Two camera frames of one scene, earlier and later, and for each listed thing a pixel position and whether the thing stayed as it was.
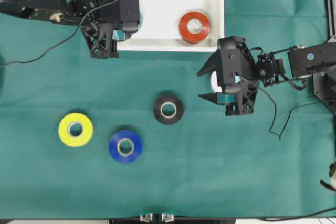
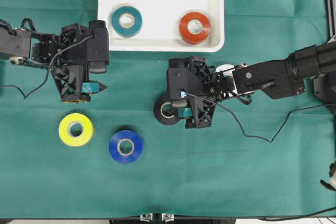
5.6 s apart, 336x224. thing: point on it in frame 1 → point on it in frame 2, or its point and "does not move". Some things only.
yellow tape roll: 64,132 does not move
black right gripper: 238,72 → 192,78
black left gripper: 117,17 → 83,50
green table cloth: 130,136 does not move
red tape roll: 191,37 does not move
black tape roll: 165,98 does not move
